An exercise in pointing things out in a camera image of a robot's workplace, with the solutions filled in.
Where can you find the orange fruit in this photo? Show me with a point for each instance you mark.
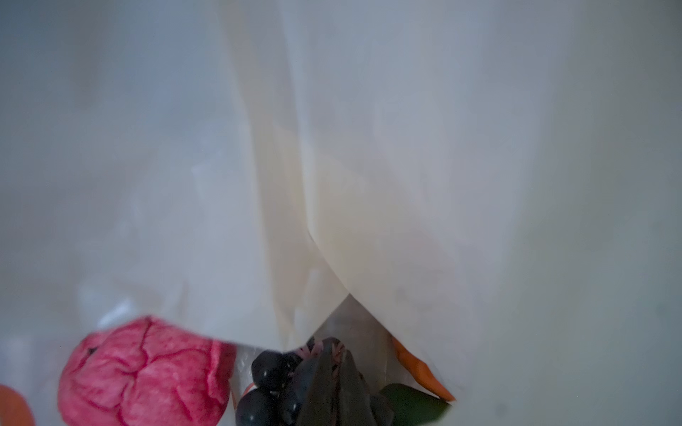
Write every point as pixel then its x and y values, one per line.
pixel 420 372

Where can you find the cream plastic bag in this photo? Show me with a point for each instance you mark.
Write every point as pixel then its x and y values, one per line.
pixel 496 183

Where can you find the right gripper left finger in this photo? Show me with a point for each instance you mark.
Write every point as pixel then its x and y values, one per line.
pixel 317 407

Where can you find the dark grape bunch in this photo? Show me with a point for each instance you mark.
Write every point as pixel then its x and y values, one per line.
pixel 281 381

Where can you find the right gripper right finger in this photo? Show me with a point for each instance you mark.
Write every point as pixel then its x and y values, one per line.
pixel 357 406

